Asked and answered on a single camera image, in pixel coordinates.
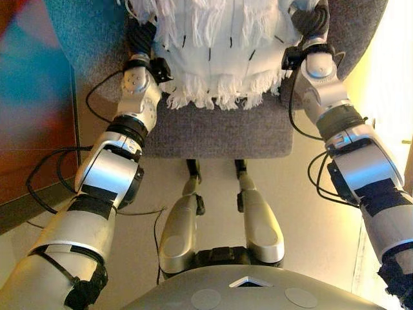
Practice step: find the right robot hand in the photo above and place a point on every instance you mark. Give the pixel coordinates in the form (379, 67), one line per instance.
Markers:
(314, 22)

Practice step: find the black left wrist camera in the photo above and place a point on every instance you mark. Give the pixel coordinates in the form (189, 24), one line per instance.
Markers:
(162, 69)

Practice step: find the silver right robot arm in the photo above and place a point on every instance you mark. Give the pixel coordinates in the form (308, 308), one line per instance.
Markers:
(364, 168)

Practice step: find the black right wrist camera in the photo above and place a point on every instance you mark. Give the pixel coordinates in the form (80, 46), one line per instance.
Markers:
(292, 58)

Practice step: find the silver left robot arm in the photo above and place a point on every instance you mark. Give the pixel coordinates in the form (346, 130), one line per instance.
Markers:
(106, 174)

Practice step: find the grey robot torso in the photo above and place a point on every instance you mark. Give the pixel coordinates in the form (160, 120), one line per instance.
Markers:
(251, 297)

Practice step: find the brown wooden cabinet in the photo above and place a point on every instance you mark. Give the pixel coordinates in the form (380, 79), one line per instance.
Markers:
(38, 145)

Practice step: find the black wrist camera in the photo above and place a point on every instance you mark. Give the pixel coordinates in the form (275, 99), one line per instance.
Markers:
(292, 58)
(162, 69)

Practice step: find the white fringed cushion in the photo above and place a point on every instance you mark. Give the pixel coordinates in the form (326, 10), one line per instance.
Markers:
(226, 71)

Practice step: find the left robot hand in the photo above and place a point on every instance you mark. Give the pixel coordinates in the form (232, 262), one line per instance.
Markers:
(140, 38)

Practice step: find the silver left robot leg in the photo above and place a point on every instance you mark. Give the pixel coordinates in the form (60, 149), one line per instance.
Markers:
(177, 232)

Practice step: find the grey fabric sofa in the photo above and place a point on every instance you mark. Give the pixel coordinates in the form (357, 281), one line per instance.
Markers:
(219, 135)

